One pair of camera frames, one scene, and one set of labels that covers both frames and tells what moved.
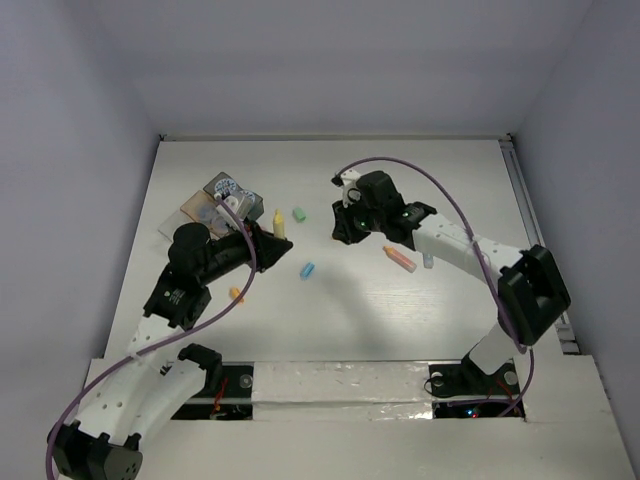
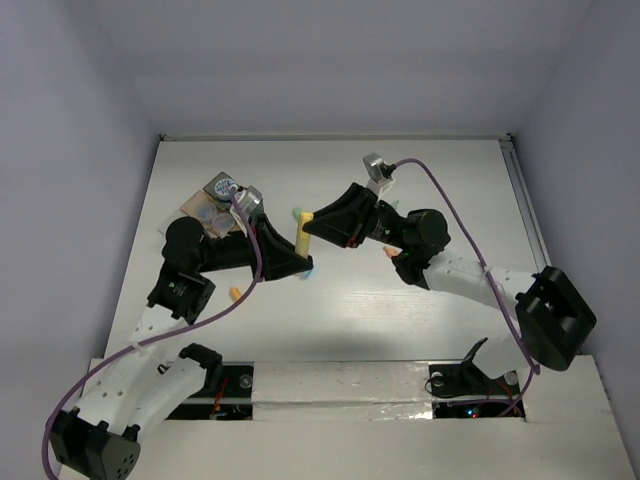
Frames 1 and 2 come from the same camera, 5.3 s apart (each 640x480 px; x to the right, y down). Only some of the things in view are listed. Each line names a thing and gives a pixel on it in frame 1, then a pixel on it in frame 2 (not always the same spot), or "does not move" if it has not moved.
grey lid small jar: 206,212 does not move
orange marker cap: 234,292 does not move
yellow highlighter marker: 278,224 → 303,238
